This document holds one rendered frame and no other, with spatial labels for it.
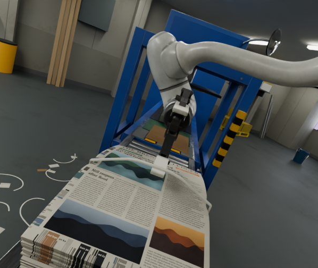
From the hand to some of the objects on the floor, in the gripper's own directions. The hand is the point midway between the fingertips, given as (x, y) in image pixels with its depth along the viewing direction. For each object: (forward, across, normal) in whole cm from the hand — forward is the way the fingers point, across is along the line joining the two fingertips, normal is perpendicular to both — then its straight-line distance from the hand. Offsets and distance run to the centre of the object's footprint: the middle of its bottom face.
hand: (168, 141), depth 43 cm
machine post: (-110, +132, +49) cm, 178 cm away
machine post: (-170, +139, -38) cm, 223 cm away
